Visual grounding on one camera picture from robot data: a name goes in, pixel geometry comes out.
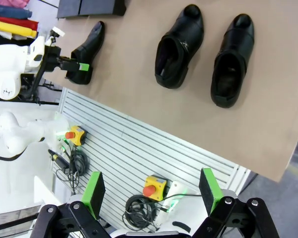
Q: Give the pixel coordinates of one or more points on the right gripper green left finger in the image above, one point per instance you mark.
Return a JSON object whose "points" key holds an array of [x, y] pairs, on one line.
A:
{"points": [[93, 196]]}

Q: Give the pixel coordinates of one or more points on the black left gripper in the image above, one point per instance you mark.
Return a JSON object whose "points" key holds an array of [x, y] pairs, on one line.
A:
{"points": [[52, 59]]}

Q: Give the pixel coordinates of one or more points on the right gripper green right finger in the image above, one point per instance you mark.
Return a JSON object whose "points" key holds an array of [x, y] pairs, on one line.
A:
{"points": [[209, 193]]}

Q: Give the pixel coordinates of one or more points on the black leather shoe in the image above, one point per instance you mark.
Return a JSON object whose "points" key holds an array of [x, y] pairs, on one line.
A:
{"points": [[89, 49], [238, 42], [188, 32]]}

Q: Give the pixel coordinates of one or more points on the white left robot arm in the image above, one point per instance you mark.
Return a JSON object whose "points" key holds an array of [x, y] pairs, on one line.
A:
{"points": [[7, 67]]}

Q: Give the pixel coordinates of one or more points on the yellow emergency stop button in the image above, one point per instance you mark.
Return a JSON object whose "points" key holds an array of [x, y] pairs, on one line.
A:
{"points": [[77, 136], [156, 186]]}

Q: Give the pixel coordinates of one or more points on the red folded cloth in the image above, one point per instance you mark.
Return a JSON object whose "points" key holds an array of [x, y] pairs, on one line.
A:
{"points": [[20, 23]]}

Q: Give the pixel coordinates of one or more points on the yellow folded cloth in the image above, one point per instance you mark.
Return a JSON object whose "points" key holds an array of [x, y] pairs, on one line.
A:
{"points": [[10, 28]]}

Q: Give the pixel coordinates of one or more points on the white folded cloth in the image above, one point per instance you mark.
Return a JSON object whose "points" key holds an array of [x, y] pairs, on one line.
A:
{"points": [[0, 36]]}

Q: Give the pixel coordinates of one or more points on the pink folded cloth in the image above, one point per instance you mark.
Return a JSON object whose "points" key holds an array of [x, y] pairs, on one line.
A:
{"points": [[21, 2]]}

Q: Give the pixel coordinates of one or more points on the blue folded cloth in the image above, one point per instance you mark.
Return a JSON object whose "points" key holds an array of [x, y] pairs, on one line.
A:
{"points": [[7, 11]]}

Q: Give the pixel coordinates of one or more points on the black metal frame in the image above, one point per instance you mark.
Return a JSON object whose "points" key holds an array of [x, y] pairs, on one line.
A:
{"points": [[47, 86]]}

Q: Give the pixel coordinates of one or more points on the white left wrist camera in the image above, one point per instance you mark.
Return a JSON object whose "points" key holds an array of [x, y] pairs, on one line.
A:
{"points": [[57, 32]]}

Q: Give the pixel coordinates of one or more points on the black yellow handheld switch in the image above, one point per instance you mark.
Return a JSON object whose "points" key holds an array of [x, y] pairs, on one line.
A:
{"points": [[60, 162]]}

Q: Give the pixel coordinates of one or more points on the ribbed aluminium base plate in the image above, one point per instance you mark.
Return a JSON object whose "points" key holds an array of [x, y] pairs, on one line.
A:
{"points": [[139, 153]]}

